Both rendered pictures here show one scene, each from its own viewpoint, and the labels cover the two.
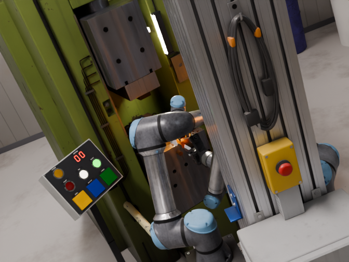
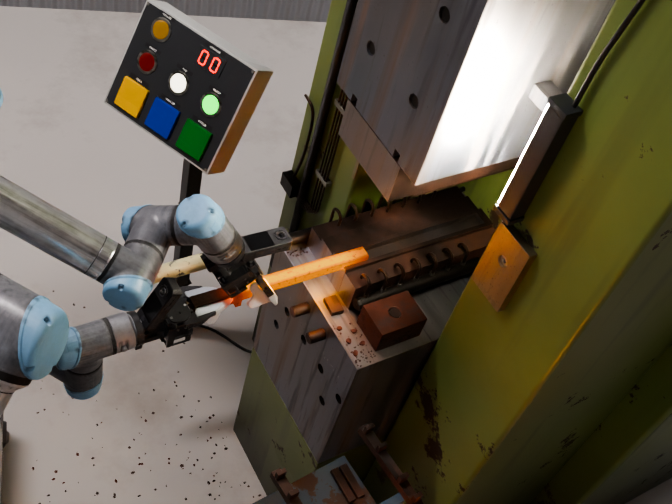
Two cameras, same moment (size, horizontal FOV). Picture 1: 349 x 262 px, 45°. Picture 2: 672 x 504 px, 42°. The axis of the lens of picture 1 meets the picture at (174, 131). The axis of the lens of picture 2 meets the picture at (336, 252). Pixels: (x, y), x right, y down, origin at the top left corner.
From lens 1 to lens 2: 2.16 m
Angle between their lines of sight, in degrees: 57
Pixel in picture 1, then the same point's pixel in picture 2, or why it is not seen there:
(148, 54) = (414, 128)
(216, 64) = not seen: outside the picture
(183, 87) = (478, 298)
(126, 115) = (496, 187)
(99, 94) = not seen: hidden behind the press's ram
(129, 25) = (432, 21)
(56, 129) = not seen: hidden behind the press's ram
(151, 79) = (385, 169)
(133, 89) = (353, 126)
